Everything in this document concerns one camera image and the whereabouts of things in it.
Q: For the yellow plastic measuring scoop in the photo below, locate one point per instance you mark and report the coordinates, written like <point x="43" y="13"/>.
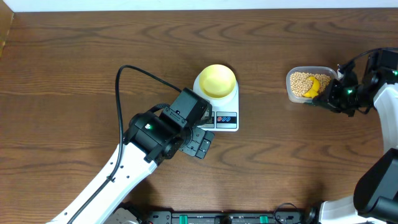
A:
<point x="313" y="91"/>

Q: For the yellow plastic bowl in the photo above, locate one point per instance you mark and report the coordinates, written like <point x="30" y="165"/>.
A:
<point x="217" y="81"/>

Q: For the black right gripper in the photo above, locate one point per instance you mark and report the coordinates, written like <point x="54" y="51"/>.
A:
<point x="328" y="98"/>

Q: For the clear plastic container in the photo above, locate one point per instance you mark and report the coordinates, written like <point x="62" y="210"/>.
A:
<point x="307" y="69"/>

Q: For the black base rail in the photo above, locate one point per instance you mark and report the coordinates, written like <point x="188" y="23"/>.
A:
<point x="127" y="214"/>

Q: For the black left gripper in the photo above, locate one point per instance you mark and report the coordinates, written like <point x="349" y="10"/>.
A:
<point x="201" y="142"/>

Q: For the white digital kitchen scale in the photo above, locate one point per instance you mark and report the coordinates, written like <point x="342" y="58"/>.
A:
<point x="225" y="110"/>

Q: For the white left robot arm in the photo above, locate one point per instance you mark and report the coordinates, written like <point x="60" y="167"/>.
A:
<point x="149" y="140"/>

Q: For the brown cardboard sheet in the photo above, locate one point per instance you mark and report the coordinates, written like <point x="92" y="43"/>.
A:
<point x="6" y="18"/>

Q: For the soybeans pile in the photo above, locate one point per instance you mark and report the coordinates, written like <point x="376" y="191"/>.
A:
<point x="300" y="85"/>

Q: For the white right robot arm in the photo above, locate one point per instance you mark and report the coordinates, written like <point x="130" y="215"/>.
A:
<point x="375" y="195"/>

